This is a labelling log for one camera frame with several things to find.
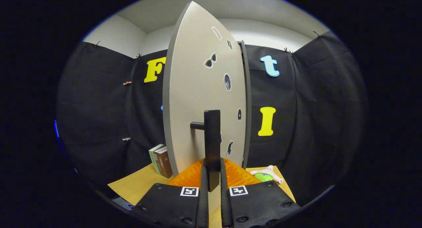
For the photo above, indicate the brown book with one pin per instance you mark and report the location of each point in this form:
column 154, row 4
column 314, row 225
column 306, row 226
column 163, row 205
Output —
column 165, row 163

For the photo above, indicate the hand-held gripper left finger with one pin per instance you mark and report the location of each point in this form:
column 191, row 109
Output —
column 171, row 205

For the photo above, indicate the white green toy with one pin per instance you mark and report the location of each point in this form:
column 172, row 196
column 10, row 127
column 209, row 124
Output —
column 267, row 175

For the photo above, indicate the black backdrop cloth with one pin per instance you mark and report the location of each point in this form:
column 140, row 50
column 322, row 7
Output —
column 95, row 116

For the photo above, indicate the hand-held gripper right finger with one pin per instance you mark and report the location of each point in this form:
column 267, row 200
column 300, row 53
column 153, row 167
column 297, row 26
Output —
column 260, row 205

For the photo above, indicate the grey cabinet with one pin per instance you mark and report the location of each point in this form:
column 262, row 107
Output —
column 248, row 106

